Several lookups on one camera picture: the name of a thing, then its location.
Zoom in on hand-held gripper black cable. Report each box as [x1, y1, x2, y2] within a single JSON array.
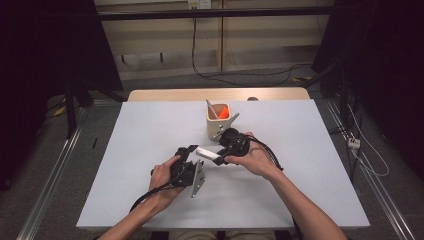
[[129, 168, 188, 214], [248, 134, 285, 172]]

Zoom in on person's right hand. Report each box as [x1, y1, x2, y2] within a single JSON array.
[[223, 131, 278, 180]]

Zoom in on person's left hand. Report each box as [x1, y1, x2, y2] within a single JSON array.
[[148, 154, 188, 209]]

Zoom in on black curtain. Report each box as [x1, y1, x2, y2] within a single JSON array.
[[0, 0, 123, 192], [312, 0, 424, 181]]

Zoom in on wooden table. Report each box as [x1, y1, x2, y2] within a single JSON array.
[[127, 87, 311, 102]]

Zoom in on black metal stand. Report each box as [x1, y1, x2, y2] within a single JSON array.
[[63, 78, 95, 140]]

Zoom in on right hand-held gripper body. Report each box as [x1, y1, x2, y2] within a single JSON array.
[[212, 112, 252, 166]]

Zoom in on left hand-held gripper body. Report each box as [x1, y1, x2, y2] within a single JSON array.
[[170, 146, 207, 199]]

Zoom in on white cable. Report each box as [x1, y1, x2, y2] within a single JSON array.
[[346, 103, 391, 178]]

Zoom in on white wall socket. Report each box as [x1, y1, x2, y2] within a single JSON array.
[[187, 0, 213, 10]]

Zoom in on beige square pen holder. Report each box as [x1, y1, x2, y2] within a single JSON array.
[[205, 103, 233, 141]]

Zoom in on clear pen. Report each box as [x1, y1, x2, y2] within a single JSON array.
[[205, 99, 220, 120]]

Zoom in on orange highlighter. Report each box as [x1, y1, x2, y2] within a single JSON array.
[[218, 104, 231, 120]]

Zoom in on aluminium floor rail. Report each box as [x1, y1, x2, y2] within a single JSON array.
[[324, 99, 416, 240], [16, 99, 98, 240]]

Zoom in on black cable from socket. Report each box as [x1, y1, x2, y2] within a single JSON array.
[[190, 8, 314, 88]]

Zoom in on left hand-held gripper black cable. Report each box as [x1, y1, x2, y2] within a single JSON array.
[[129, 168, 188, 214]]

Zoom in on right hand-held gripper black cable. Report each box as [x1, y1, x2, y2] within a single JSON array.
[[248, 134, 285, 172]]

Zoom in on white eraser stick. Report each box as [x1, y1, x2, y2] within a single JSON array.
[[195, 146, 222, 161]]

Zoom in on black metal bar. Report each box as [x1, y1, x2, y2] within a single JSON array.
[[96, 5, 336, 22]]

